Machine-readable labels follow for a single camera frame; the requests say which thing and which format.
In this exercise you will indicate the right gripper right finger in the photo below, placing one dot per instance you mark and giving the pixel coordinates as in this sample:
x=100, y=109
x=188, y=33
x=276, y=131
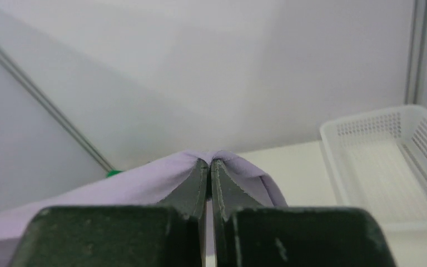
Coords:
x=248, y=233

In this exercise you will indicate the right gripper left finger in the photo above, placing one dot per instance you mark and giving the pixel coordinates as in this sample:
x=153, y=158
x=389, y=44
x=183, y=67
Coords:
x=171, y=232

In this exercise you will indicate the purple t shirt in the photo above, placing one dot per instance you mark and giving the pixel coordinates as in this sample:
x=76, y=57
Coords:
x=143, y=185

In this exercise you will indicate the folded green t shirt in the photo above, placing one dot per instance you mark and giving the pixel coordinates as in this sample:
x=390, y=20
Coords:
x=113, y=173

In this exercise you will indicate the white plastic basket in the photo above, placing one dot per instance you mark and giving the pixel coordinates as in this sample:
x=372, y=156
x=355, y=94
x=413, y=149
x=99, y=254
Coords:
x=377, y=161

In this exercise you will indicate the left aluminium corner rail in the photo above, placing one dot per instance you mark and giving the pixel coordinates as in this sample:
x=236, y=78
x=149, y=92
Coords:
x=25, y=81

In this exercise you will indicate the aluminium corner rail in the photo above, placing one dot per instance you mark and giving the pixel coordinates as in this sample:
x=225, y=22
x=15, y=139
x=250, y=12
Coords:
x=25, y=81
x=417, y=56

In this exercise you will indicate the right aluminium corner rail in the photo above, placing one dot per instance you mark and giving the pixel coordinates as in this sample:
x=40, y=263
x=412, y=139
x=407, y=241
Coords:
x=417, y=56

